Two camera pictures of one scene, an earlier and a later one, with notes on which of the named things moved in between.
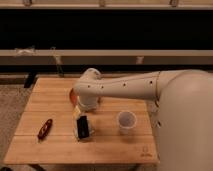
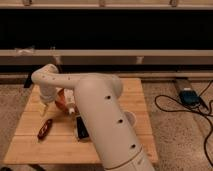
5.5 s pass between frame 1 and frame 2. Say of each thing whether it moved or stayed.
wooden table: stayed
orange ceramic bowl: moved
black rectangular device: stayed
